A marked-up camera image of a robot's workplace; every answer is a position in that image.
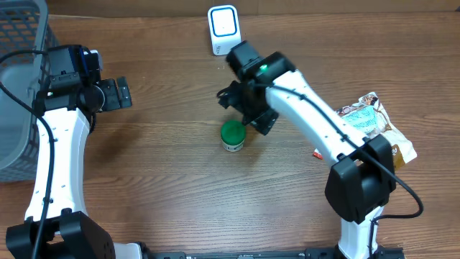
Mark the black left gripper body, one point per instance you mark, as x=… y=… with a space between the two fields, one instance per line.
x=117 y=93

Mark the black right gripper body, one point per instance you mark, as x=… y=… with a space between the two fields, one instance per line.
x=234 y=96

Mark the green lid jar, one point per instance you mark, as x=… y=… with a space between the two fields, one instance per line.
x=233 y=134

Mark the red snack bar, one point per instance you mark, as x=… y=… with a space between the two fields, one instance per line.
x=317 y=154

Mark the teal wet wipes pack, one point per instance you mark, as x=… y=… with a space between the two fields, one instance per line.
x=363 y=119

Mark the brown white snack bag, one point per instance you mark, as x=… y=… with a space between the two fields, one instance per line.
x=402 y=149

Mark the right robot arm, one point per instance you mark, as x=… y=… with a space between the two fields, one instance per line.
x=362 y=175

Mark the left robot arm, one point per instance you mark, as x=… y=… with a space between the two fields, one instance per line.
x=48 y=110

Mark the white barcode scanner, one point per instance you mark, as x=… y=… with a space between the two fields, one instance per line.
x=223 y=22

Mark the grey plastic mesh basket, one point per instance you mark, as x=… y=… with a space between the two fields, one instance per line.
x=24 y=26

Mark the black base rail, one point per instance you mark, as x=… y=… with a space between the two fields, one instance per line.
x=244 y=255

